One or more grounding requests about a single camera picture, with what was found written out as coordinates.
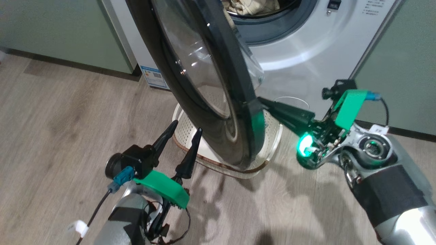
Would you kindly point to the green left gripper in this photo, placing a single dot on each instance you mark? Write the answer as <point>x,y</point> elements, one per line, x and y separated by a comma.
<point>163,187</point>

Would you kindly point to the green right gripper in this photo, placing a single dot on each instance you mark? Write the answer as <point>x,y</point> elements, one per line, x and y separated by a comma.
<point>349,109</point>

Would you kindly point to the black glass washing machine door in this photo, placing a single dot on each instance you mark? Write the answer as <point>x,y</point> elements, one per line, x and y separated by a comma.
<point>204,112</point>

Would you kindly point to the cream bear print garment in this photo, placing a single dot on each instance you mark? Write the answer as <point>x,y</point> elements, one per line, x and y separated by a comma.
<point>252,6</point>

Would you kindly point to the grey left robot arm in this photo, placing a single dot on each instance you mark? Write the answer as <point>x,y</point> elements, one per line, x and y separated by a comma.
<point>126,221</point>

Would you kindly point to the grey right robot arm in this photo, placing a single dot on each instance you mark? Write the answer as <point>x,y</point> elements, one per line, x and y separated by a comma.
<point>391,190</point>

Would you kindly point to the cream perforated laundry basket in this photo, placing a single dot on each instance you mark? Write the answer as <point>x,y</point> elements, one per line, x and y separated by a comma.
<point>185,134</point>

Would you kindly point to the white front-load washing machine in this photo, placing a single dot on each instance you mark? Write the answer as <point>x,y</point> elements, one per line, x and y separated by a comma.
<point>306,51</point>

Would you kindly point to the black door latch socket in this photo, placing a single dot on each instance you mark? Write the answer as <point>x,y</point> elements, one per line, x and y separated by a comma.
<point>333,4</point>

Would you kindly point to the blue white energy label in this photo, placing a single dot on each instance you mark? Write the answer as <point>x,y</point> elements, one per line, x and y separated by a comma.
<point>155,76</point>

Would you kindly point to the pale green tall cabinet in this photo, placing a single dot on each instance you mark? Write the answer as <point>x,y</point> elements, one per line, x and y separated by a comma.
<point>408,51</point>

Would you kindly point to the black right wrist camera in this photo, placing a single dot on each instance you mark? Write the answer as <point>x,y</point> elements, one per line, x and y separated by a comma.
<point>337,87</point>

